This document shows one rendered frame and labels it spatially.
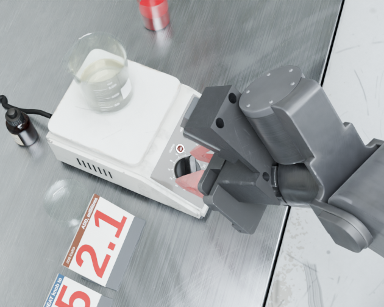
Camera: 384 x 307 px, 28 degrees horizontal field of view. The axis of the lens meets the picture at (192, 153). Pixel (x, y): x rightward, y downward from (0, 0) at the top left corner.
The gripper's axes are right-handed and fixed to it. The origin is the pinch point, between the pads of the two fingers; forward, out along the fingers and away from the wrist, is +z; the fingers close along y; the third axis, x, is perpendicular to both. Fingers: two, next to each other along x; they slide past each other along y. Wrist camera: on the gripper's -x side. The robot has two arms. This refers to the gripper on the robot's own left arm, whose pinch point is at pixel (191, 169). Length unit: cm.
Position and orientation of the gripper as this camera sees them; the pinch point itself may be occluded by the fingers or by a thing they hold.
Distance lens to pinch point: 78.8
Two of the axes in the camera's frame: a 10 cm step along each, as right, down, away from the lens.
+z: -6.4, -0.2, 7.6
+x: 6.3, 5.5, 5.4
